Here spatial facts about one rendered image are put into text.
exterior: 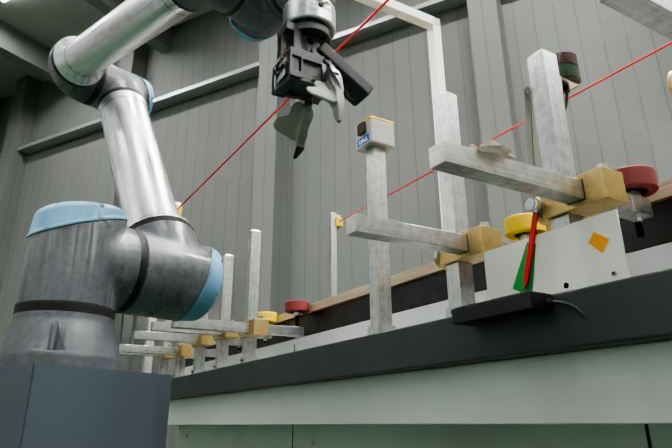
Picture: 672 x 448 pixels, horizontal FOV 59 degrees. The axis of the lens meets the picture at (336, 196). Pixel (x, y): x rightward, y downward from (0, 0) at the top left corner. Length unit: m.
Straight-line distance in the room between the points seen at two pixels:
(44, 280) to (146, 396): 0.24
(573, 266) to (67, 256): 0.77
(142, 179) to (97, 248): 0.29
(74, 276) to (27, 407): 0.22
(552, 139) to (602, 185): 0.13
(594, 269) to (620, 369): 0.14
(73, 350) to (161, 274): 0.20
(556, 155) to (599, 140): 4.96
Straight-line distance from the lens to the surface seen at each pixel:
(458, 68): 6.70
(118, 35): 1.28
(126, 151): 1.35
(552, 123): 1.02
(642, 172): 1.05
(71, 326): 0.98
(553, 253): 0.96
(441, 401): 1.17
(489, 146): 0.82
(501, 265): 1.03
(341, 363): 1.38
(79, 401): 0.93
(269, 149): 7.11
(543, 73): 1.07
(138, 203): 1.23
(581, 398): 0.96
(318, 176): 6.91
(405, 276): 1.59
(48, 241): 1.03
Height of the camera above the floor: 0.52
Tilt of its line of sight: 21 degrees up
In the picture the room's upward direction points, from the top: straight up
